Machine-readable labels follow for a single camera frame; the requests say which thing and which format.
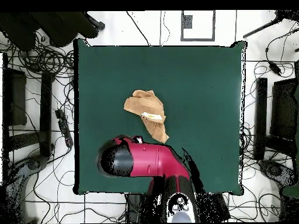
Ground black stand frame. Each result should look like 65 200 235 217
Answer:
253 77 297 162
6 71 55 159

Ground tan terry towel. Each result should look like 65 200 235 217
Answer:
123 89 170 144

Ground dark green table cloth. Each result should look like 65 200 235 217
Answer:
73 38 248 195

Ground grey stand foot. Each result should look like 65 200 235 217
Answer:
4 155 49 187
258 159 296 186

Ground small grey box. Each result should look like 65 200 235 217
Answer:
182 14 194 29

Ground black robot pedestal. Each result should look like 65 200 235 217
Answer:
126 193 168 223

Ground grey square frame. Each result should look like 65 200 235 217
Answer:
180 10 216 42

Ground black power adapter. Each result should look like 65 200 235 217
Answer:
268 61 282 76

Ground black flat box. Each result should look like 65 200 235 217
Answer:
2 67 27 127
270 78 299 141

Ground black power strip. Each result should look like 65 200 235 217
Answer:
55 108 74 148

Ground black tripod leg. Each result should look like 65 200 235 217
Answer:
242 10 299 39

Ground black office chair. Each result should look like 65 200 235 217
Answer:
0 11 106 53

